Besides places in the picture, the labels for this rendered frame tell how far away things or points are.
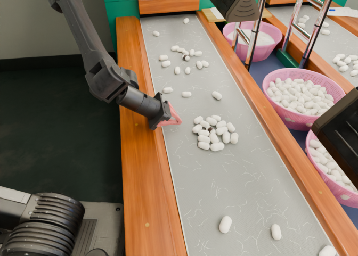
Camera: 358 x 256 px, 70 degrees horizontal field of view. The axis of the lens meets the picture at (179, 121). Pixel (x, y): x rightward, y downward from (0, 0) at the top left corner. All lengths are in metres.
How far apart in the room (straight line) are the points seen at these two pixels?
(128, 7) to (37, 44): 1.33
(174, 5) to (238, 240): 1.10
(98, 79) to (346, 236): 0.63
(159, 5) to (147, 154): 0.86
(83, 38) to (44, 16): 1.74
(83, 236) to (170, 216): 0.41
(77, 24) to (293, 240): 0.72
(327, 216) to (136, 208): 0.41
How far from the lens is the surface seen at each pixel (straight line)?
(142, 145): 0.70
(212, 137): 0.72
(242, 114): 0.84
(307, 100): 0.97
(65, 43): 2.51
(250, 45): 0.98
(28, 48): 2.63
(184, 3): 1.38
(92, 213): 0.95
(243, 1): 0.64
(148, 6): 1.36
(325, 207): 0.67
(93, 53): 0.67
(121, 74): 0.63
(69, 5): 0.82
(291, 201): 0.68
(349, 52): 1.34
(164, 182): 0.63
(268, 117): 0.81
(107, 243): 0.90
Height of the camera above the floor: 1.29
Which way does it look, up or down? 45 degrees down
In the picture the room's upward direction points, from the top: straight up
